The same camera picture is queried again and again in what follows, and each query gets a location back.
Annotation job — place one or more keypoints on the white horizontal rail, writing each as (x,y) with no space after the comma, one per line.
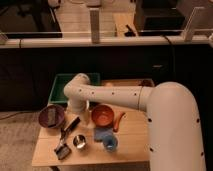
(105,41)

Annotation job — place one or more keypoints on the white upright post centre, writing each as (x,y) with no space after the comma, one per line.
(95,29)

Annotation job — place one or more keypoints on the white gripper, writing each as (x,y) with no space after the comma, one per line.
(77,106)

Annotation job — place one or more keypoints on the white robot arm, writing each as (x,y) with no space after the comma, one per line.
(174,126)

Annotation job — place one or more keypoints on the black object on floor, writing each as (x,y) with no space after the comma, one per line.
(130,32)

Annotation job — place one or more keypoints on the green plastic tray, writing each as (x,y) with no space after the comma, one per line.
(57,95)

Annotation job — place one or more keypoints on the orange carrot toy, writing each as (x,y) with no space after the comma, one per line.
(117,121)

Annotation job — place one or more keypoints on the purple bowl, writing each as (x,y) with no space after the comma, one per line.
(51,116)

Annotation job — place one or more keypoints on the orange bowl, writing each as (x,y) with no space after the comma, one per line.
(102,115)

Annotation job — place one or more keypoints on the blue cloth under cup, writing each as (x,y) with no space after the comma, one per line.
(100,133)

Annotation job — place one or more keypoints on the metal spoon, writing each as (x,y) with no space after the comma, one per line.
(62,134)

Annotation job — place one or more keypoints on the blue plastic cup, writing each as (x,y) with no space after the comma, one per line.
(110,142)

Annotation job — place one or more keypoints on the white upright post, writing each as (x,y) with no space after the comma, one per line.
(192,23)
(95,29)

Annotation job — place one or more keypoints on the small steel cup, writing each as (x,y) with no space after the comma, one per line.
(79,141)

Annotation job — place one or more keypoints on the white upright post right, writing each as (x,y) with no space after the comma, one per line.
(192,23)

